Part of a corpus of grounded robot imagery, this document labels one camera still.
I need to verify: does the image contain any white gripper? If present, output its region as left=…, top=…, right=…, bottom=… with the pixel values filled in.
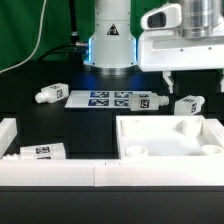
left=138, top=3, right=224, bottom=93

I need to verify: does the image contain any white square tabletop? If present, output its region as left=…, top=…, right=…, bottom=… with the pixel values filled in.
left=116, top=116, right=224, bottom=159

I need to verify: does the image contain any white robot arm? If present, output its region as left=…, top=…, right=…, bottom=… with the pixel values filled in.
left=84, top=0, right=224, bottom=91

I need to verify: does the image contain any white fiducial marker sheet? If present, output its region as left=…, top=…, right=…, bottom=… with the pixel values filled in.
left=65, top=90, right=149, bottom=109

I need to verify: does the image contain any white U-shaped obstacle fence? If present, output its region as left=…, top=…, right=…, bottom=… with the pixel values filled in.
left=0, top=118, right=224, bottom=187

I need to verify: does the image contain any black cable bundle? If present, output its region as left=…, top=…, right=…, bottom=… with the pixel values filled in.
left=39, top=0, right=90, bottom=61

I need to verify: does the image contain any white cable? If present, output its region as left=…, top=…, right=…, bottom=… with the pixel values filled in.
left=0, top=0, right=48, bottom=75

